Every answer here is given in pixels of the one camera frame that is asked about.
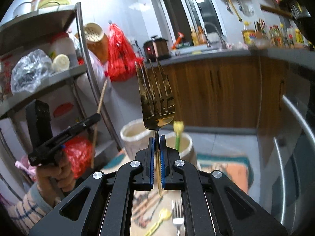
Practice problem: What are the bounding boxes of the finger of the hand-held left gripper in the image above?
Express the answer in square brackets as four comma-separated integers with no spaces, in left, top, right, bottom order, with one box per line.
[28,143,66,167]
[50,113,102,143]

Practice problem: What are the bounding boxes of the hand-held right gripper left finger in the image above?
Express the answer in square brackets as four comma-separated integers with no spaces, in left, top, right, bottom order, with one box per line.
[28,137,156,236]

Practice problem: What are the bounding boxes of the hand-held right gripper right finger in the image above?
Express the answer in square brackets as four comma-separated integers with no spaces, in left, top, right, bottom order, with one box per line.
[159,135,288,236]

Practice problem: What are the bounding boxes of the cream ceramic utensil holder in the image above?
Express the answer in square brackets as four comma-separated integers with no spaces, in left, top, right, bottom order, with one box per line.
[164,132,198,169]
[120,119,158,163]

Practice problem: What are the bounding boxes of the wooden chopstick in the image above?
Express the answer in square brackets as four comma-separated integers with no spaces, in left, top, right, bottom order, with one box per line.
[91,79,109,169]

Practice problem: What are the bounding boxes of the gold fork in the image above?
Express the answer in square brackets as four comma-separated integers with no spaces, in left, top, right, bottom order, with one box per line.
[135,58,176,196]

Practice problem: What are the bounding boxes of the yellow tulip utensil green handle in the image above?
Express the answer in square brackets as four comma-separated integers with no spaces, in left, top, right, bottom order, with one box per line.
[145,208,173,236]
[173,121,184,152]

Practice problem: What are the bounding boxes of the person's left forearm striped sleeve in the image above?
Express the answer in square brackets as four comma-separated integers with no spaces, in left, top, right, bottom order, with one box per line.
[7,182,63,236]

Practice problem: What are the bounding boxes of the person's left hand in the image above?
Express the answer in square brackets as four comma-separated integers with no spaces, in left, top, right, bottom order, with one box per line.
[36,155,77,207]

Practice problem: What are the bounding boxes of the pink cloth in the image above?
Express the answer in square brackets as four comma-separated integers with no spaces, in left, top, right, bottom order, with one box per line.
[15,154,38,183]

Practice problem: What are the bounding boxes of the red mesh bag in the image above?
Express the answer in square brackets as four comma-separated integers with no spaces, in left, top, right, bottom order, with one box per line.
[62,136,95,180]

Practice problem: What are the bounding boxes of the clear plastic bag dark contents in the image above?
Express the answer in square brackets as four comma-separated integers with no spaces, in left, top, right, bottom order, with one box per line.
[10,49,54,94]

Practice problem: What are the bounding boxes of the silver fork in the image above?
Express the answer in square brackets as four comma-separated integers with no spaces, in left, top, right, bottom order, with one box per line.
[171,200,184,236]

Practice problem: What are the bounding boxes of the white round bundle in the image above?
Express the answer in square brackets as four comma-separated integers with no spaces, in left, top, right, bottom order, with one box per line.
[51,54,70,72]

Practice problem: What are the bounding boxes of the orange plastic bag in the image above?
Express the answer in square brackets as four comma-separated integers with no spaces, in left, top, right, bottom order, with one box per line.
[85,33,109,64]

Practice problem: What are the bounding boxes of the red plastic bag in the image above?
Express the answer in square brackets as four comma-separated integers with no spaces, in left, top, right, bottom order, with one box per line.
[108,23,145,82]

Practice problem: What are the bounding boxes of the white plastic jug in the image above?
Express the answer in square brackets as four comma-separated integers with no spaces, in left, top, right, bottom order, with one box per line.
[49,33,80,67]

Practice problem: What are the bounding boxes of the metal shelf rack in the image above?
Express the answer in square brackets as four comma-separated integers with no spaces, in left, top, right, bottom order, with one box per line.
[0,2,123,202]

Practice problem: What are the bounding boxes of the beige colander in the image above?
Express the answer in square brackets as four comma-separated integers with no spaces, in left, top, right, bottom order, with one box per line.
[83,22,105,43]

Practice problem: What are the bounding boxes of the electric pressure cooker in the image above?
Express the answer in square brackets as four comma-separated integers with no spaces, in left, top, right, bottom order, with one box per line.
[143,35,171,61]

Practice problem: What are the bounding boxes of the metal pot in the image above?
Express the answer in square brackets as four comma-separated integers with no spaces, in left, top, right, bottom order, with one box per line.
[12,2,34,18]

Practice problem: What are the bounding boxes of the yellow-green bowl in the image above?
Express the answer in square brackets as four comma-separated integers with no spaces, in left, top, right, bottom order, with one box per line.
[38,0,72,9]

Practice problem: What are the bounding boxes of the orange spray bottle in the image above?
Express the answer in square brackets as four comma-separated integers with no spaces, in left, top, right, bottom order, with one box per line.
[171,32,185,50]

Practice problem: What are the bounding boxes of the yellow detergent bottle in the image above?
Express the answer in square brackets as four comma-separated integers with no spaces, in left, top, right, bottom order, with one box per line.
[190,27,199,46]

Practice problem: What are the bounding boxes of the orange detergent bottle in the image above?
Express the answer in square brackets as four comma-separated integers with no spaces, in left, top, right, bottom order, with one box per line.
[197,26,207,45]

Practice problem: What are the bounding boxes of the built-in oven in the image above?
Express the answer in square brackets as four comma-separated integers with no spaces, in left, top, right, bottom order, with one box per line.
[270,88,315,228]

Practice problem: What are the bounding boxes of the metal faucet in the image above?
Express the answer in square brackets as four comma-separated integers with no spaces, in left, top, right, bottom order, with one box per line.
[203,22,227,50]

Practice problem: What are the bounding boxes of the cooking oil bottle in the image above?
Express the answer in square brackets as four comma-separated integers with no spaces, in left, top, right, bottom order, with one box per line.
[241,21,257,45]

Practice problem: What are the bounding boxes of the sliding window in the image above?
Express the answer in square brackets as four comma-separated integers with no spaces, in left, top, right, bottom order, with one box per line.
[152,0,225,48]

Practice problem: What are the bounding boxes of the knife block with scissors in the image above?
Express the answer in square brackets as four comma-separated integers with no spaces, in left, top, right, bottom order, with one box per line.
[254,18,268,40]

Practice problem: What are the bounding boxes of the row of condiment bottles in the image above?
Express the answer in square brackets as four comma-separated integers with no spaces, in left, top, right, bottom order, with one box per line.
[268,23,311,49]

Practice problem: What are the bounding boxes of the black wok with lid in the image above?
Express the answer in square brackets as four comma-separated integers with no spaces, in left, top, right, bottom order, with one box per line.
[260,4,315,50]

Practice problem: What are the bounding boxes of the yellow gas hose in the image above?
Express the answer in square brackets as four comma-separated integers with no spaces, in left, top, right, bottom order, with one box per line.
[225,0,243,22]

